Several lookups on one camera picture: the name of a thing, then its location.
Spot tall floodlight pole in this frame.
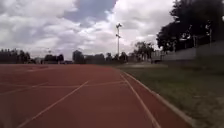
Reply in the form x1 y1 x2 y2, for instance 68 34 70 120
115 22 123 61

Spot row of distant trees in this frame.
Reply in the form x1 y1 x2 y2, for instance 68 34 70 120
0 48 129 65

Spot tree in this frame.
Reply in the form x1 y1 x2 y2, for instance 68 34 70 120
133 40 155 62

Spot red running track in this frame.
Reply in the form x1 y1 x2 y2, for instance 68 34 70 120
0 63 194 128

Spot pale kerb strip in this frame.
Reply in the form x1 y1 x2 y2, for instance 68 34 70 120
117 68 205 128

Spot grass field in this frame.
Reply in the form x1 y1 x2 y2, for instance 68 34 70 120
114 62 224 128

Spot large dark trees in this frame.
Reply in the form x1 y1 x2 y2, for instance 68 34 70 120
156 0 224 53

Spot grey wall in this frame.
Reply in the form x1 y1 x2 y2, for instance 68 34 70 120
150 41 224 63

